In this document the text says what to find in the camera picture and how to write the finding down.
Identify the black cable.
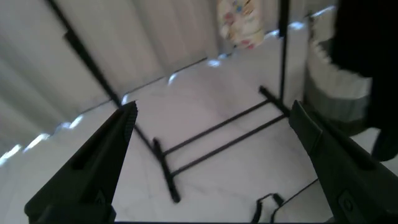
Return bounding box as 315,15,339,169
251,179,320,223

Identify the black clothes rack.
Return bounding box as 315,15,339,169
45,0,293,203

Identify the white curtain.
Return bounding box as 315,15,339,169
0,0,336,156

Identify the cream printed garment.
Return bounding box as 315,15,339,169
216,0,265,50

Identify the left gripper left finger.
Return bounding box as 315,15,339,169
24,100,139,224

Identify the white laundry basket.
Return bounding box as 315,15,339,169
303,6,373,136

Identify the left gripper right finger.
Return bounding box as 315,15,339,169
288,99,398,224

